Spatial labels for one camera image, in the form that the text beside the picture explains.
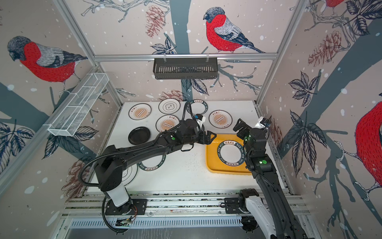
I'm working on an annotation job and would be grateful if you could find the dark green rim plate back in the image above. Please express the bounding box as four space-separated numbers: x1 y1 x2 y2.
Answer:
187 99 209 115

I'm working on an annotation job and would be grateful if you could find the white plate grey emblem front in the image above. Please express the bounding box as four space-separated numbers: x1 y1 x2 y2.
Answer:
122 164 138 186

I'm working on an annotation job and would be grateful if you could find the black wire wall basket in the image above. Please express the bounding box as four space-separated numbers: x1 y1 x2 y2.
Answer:
153 57 218 80

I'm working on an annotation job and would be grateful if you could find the yellow plastic bin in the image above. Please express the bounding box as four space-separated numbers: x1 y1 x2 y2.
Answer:
206 134 251 175

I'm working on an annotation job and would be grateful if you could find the white mesh wall shelf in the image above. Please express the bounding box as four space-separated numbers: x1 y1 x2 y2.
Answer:
48 73 109 136

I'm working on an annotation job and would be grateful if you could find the white plate grey emblem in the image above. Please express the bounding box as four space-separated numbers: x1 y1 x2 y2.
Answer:
122 164 138 186
158 99 181 115

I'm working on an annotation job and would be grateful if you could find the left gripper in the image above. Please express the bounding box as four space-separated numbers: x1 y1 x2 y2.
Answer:
182 129 217 145

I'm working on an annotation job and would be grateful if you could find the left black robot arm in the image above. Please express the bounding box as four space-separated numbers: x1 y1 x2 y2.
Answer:
78 119 217 215

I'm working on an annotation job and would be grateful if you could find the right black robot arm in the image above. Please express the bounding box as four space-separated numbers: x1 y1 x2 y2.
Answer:
233 118 308 239

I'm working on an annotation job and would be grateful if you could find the orange sunburst plate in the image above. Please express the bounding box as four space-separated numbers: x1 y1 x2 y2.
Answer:
209 110 233 129
156 115 180 132
128 103 152 120

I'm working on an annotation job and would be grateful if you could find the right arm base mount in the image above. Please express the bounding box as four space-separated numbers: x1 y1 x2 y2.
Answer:
220 197 249 214

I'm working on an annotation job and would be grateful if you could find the white plate grey emblem back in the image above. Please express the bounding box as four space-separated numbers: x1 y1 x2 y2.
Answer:
158 99 181 115

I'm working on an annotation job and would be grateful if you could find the green lettered rim plate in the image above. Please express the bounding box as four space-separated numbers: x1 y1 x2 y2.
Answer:
217 140 245 167
137 155 166 171

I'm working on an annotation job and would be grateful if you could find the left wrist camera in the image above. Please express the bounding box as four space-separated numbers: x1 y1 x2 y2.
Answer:
194 114 206 127

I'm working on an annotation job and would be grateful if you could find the small black plate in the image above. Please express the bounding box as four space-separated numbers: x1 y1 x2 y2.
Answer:
128 126 151 145

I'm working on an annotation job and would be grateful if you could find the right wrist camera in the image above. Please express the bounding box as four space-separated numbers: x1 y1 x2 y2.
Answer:
255 116 272 129

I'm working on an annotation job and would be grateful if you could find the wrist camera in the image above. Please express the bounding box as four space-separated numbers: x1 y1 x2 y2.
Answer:
255 116 272 129
194 114 206 127

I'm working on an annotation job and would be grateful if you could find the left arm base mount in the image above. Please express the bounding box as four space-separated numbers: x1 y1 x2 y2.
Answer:
105 199 148 216

